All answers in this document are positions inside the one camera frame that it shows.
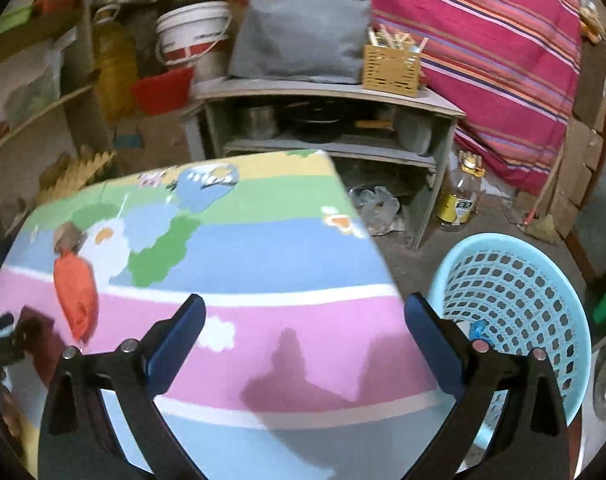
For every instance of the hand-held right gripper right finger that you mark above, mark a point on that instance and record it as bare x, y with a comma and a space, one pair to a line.
435, 347

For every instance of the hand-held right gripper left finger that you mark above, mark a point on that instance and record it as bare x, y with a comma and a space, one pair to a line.
175, 347

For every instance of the blue plastic wrapper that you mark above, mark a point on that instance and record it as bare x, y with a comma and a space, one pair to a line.
478, 331

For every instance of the orange plastic wrapper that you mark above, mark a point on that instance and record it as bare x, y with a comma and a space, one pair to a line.
75, 295

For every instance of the light blue plastic basket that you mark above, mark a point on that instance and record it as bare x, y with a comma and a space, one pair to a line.
513, 290

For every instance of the colourful cartoon printed tablecloth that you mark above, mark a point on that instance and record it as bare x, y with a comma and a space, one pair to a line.
263, 270

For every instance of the clear crumpled plastic bag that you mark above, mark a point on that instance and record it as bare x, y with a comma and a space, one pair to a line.
378, 205

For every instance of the clear oil bottle yellow label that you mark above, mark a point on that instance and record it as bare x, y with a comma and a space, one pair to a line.
460, 195

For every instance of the yellow egg carton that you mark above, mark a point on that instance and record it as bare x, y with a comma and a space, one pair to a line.
78, 176

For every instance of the grey low shelf cabinet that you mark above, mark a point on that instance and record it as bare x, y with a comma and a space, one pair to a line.
333, 135

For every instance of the wooden shelving unit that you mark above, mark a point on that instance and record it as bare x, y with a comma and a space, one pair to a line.
33, 75

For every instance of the red plastic basket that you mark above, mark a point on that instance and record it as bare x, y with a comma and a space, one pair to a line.
160, 90

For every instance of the large yellow oil jug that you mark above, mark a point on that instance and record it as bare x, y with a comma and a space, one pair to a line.
115, 70

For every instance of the yellow chopstick holder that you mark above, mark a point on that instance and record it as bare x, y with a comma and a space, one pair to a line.
392, 67

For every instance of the pink striped cloth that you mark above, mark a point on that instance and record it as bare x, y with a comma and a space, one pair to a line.
473, 60

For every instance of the white plastic bucket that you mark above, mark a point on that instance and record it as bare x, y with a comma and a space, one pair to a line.
193, 32

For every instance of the grey fabric cover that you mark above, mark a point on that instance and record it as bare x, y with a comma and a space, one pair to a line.
303, 30

